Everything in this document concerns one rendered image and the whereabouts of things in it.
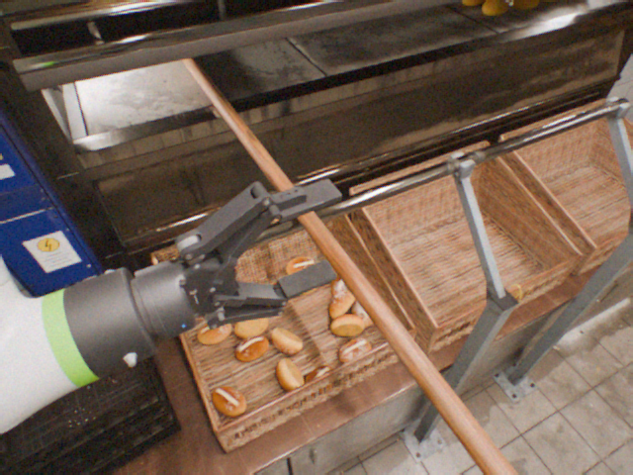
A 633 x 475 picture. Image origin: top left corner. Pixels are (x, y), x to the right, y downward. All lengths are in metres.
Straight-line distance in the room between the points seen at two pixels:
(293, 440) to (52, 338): 0.83
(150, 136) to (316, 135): 0.43
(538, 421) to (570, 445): 0.12
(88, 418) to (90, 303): 0.62
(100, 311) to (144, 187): 0.68
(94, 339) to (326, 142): 0.88
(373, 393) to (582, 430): 1.05
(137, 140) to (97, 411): 0.57
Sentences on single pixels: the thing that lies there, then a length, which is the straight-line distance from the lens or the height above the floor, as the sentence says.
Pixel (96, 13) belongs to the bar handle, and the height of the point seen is 1.46.
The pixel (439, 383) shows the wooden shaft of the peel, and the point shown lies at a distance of 0.55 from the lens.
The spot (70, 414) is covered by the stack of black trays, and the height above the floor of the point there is 0.83.
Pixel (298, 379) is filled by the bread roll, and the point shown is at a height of 0.64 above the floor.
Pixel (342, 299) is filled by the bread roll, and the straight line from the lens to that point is 1.24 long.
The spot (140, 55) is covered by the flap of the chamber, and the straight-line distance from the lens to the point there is 0.74.
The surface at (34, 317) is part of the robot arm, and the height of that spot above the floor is 1.38.
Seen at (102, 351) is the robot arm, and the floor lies 1.36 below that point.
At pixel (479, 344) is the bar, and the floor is 0.79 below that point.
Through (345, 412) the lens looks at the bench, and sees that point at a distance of 1.18.
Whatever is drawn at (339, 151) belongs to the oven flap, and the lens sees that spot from 1.19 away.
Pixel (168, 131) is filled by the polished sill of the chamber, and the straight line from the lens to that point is 0.98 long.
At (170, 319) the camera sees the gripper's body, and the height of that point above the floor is 1.35.
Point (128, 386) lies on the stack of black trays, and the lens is 1.02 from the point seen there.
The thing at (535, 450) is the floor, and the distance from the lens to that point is 1.93.
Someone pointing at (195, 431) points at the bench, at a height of 0.58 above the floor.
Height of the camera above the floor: 1.69
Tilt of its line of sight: 48 degrees down
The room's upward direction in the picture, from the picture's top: straight up
